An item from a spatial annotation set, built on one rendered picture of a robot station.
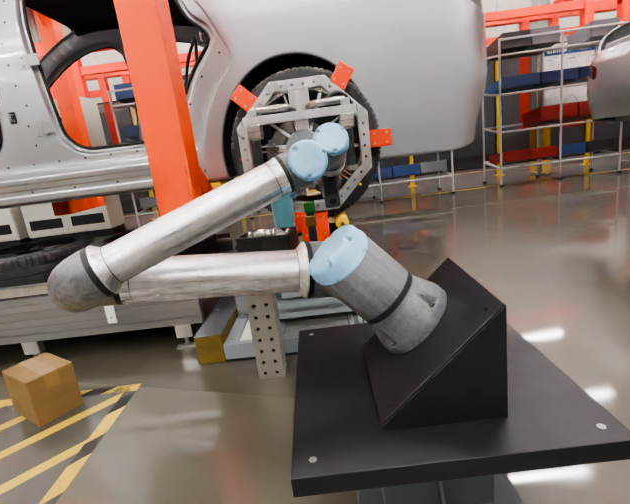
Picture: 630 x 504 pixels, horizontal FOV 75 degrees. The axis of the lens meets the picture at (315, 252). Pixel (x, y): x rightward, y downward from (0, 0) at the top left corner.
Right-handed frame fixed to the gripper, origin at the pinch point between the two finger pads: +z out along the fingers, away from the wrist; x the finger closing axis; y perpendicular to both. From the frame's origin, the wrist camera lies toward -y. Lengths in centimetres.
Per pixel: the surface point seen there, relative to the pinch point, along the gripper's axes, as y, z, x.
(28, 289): -7, 58, 139
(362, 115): 37.7, 20.0, -20.9
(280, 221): 0.2, 27.6, 18.1
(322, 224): -0.4, 39.1, 0.7
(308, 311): -35, 60, 12
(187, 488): -82, -11, 51
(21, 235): 154, 453, 408
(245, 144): 35, 26, 28
